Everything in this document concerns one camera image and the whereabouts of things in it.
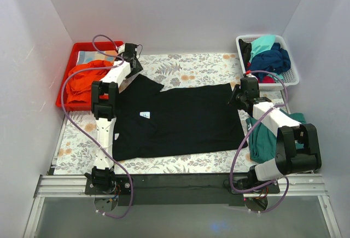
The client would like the black t shirt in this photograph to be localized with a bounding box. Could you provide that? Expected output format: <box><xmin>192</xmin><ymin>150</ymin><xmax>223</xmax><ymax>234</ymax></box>
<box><xmin>113</xmin><ymin>74</ymin><xmax>244</xmax><ymax>161</ymax></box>

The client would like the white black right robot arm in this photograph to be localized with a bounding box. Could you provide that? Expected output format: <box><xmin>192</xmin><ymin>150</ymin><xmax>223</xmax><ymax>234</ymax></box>
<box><xmin>229</xmin><ymin>76</ymin><xmax>322</xmax><ymax>193</ymax></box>

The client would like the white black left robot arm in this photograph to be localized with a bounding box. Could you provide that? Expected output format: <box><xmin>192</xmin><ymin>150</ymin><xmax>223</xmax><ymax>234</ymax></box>
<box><xmin>86</xmin><ymin>43</ymin><xmax>143</xmax><ymax>194</ymax></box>

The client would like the magenta red garment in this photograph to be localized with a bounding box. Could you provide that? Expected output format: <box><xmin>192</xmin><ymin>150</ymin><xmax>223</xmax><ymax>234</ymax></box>
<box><xmin>246</xmin><ymin>62</ymin><xmax>275</xmax><ymax>84</ymax></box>

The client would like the black garment in basket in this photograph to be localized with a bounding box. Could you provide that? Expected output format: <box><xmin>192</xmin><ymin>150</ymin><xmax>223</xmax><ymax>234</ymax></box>
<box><xmin>238</xmin><ymin>39</ymin><xmax>252</xmax><ymax>64</ymax></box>

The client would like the pastel patterned folded cloth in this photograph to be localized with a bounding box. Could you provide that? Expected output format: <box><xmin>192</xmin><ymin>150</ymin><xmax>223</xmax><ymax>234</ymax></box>
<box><xmin>76</xmin><ymin>50</ymin><xmax>118</xmax><ymax>65</ymax></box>

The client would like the navy blue t shirt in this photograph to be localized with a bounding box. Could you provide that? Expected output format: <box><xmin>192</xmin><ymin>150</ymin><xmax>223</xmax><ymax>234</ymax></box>
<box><xmin>246</xmin><ymin>43</ymin><xmax>291</xmax><ymax>75</ymax></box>

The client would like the white plastic basket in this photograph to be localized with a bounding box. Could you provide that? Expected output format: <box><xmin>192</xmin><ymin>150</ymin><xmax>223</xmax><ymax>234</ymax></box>
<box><xmin>236</xmin><ymin>34</ymin><xmax>299</xmax><ymax>91</ymax></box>

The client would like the folded dark green t shirt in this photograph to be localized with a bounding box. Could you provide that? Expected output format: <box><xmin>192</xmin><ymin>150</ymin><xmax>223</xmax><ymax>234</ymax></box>
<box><xmin>246</xmin><ymin>111</ymin><xmax>306</xmax><ymax>164</ymax></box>

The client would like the teal mint t shirt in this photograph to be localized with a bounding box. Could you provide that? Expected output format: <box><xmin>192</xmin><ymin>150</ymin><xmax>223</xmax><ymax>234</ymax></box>
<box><xmin>250</xmin><ymin>35</ymin><xmax>276</xmax><ymax>62</ymax></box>

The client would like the orange t shirt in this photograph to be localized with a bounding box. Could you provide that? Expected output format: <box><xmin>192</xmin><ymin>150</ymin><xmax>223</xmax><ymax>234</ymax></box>
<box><xmin>66</xmin><ymin>60</ymin><xmax>113</xmax><ymax>105</ymax></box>

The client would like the red plastic tray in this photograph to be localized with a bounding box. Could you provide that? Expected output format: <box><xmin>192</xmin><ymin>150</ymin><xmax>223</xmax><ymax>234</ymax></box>
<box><xmin>55</xmin><ymin>40</ymin><xmax>125</xmax><ymax>112</ymax></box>

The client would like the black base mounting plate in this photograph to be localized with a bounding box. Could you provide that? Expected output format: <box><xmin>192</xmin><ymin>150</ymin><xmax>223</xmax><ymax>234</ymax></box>
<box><xmin>84</xmin><ymin>172</ymin><xmax>280</xmax><ymax>207</ymax></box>

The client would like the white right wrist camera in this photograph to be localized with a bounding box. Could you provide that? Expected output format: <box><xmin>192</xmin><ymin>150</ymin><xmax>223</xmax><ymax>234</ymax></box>
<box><xmin>243</xmin><ymin>71</ymin><xmax>258</xmax><ymax>79</ymax></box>

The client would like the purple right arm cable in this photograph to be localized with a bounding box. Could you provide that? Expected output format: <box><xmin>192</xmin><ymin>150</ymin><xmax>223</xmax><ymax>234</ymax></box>
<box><xmin>229</xmin><ymin>70</ymin><xmax>290</xmax><ymax>213</ymax></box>

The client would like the aluminium frame rail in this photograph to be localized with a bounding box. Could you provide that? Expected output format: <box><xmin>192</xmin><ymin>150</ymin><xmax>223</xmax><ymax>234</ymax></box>
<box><xmin>24</xmin><ymin>173</ymin><xmax>341</xmax><ymax>237</ymax></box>

